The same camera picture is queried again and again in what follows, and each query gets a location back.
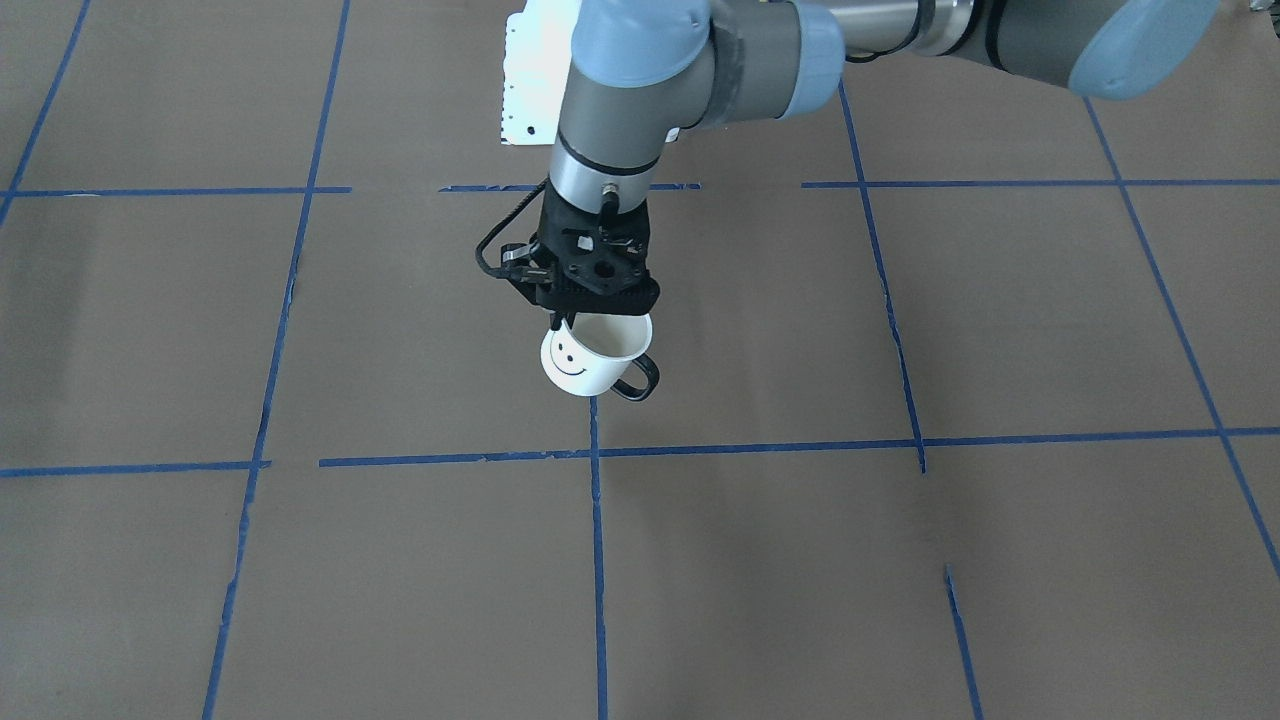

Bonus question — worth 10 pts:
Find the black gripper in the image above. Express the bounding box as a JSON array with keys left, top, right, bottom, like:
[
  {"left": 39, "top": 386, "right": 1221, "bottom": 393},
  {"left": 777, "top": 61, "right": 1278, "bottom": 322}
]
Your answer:
[{"left": 500, "top": 184, "right": 660, "bottom": 332}]

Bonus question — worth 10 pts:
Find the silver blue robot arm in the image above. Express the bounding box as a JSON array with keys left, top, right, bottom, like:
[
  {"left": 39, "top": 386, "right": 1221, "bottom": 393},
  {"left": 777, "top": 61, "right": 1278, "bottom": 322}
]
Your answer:
[{"left": 475, "top": 1, "right": 1219, "bottom": 328}]

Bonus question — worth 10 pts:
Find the white pedestal column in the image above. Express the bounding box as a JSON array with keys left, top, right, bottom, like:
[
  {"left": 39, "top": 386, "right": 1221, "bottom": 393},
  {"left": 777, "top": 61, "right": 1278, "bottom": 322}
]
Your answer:
[{"left": 500, "top": 1, "right": 582, "bottom": 146}]

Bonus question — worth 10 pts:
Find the white smiley mug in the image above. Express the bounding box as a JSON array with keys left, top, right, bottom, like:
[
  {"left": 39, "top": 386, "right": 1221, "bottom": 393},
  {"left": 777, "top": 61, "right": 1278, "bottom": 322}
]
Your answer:
[{"left": 539, "top": 313, "right": 660, "bottom": 402}]

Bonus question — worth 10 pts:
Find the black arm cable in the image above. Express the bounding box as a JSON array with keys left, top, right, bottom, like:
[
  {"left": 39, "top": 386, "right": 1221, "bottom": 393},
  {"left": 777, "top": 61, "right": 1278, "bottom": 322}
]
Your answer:
[{"left": 475, "top": 181, "right": 550, "bottom": 281}]

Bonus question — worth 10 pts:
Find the brown cardboard mat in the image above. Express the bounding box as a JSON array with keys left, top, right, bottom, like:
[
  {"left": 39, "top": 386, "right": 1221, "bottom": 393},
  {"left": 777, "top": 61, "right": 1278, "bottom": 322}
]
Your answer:
[{"left": 3, "top": 1, "right": 1277, "bottom": 719}]

